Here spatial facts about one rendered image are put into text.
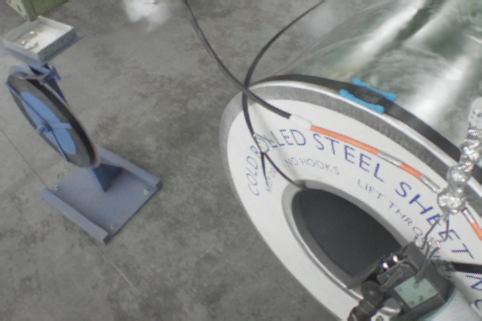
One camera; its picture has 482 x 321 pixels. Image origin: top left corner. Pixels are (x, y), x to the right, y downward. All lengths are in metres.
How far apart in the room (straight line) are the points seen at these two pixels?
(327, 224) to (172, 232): 1.06
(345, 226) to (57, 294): 1.55
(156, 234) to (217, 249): 0.36
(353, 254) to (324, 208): 0.20
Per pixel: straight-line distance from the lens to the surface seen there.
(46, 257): 2.68
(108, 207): 2.69
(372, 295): 1.15
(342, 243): 1.69
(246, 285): 2.23
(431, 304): 1.09
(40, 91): 2.12
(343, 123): 1.02
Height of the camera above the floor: 2.00
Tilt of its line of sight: 47 degrees down
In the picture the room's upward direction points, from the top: 10 degrees counter-clockwise
